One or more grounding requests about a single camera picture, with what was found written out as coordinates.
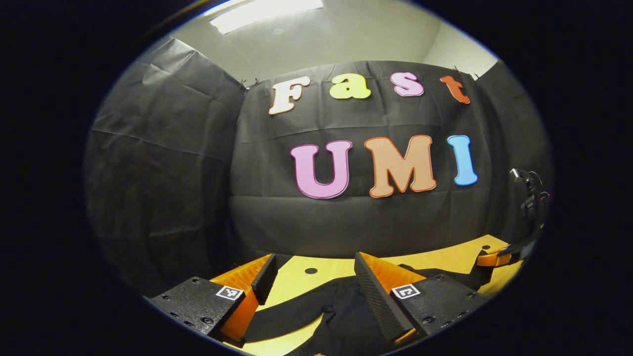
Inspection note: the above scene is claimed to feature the black backdrop cloth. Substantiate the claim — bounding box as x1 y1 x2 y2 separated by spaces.
84 37 552 297

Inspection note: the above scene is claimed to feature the ceiling light panel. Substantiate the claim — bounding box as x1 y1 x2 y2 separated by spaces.
209 0 324 35

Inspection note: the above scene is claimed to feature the black button shirt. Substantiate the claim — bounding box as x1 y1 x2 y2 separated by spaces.
241 264 495 356

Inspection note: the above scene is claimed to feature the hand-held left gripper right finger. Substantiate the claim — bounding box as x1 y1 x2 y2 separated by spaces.
354 251 491 347

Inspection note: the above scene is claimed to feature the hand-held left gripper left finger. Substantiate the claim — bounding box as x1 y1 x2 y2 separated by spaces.
147 253 279 347

